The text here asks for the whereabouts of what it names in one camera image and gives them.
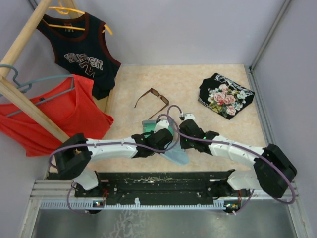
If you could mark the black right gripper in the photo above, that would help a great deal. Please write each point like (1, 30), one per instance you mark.
(184, 145)

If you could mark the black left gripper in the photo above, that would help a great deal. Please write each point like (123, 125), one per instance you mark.
(152, 133)

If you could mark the grey-blue glasses case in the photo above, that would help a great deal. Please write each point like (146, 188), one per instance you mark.
(149, 125)

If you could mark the light blue cleaning cloth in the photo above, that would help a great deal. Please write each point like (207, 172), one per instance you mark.
(177, 155)

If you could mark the brown sunglasses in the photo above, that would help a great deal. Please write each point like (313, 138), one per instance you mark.
(151, 103)

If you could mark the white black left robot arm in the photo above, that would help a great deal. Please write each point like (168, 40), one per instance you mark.
(73, 156)

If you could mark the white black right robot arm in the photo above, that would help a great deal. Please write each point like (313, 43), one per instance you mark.
(269, 168)

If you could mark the black floral folded shirt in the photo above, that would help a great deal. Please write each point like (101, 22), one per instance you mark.
(224, 96)

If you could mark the navy basketball jersey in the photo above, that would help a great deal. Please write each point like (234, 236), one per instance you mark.
(79, 46)

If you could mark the grey-blue clothes hanger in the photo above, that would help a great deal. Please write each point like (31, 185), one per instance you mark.
(28, 85)

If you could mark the yellow clothes hanger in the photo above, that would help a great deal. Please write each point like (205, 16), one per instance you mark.
(70, 9)

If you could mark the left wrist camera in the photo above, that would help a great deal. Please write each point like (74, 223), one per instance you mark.
(161, 124)

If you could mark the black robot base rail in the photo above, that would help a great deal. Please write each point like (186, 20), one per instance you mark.
(161, 190)

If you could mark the aluminium frame post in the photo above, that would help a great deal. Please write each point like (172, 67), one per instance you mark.
(273, 29)

